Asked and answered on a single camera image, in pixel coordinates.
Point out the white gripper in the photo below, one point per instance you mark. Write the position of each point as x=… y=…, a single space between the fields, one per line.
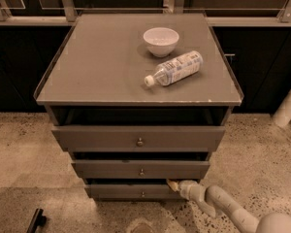
x=186 y=188

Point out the grey drawer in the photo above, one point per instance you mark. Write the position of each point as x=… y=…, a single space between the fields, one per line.
x=81 y=138
x=131 y=192
x=140 y=169

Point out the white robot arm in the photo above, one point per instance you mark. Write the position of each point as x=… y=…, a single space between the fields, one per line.
x=213 y=200

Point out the grey drawer cabinet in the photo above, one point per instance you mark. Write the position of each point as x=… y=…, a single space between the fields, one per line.
x=98 y=80

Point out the clear plastic water bottle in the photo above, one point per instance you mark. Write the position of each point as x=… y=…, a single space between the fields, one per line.
x=176 y=69

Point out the black object on floor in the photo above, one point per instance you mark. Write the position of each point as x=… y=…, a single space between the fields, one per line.
x=38 y=219

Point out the white ceramic bowl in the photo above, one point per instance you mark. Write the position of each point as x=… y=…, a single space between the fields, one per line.
x=160 y=41

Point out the white cylindrical post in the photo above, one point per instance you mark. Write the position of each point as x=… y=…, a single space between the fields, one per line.
x=282 y=115

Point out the metal railing frame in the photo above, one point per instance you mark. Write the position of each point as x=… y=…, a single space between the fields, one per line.
x=218 y=13

